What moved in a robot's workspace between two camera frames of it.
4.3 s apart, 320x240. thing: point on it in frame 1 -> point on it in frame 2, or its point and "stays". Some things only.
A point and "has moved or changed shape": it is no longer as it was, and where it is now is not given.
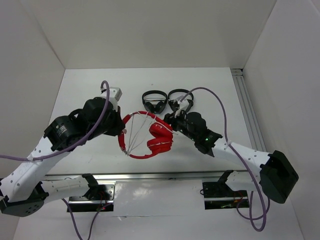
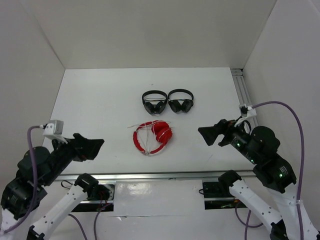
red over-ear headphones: [160, 142] has moved or changed shape
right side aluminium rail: [254, 133] stays
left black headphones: [160, 106] stays
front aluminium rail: [203, 176] stays
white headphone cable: [130, 147] -> [154, 132]
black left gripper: [118, 119] -> [83, 148]
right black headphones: [174, 104] stays
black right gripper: [172, 119] -> [225, 127]
